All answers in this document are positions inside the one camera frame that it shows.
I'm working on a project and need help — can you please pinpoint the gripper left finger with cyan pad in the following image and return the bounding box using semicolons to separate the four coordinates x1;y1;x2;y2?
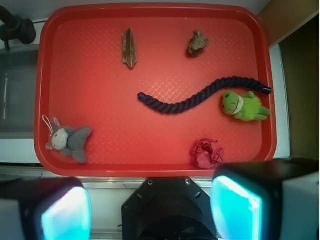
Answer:
0;177;91;240

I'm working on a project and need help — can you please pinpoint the green frog plush toy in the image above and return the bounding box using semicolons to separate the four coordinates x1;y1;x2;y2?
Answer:
221;91;272;122

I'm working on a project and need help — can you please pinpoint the brown wood bark piece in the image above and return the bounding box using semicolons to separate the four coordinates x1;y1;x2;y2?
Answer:
122;27;137;69

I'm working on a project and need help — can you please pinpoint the black clamp knob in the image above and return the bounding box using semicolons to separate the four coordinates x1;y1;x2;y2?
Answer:
0;5;37;52

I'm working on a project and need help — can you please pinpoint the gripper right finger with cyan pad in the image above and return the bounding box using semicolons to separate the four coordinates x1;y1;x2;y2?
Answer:
210;159;320;240

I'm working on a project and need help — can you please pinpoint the crumpled red paper ball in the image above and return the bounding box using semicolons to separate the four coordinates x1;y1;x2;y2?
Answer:
191;138;225;169

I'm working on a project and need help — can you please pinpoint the brown rock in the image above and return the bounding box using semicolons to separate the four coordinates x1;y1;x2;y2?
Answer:
187;30;210;58

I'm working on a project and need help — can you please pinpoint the red plastic tray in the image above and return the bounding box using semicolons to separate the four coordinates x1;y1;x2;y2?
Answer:
34;3;277;177

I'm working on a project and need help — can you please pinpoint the grey donkey plush toy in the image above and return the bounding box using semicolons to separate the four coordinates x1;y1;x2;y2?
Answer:
41;115;92;164

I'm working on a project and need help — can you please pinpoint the dark blue twisted rope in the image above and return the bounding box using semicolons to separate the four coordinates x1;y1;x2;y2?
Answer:
137;76;272;116

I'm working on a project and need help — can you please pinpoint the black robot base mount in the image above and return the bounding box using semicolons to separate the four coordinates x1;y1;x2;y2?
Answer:
121;177;218;240

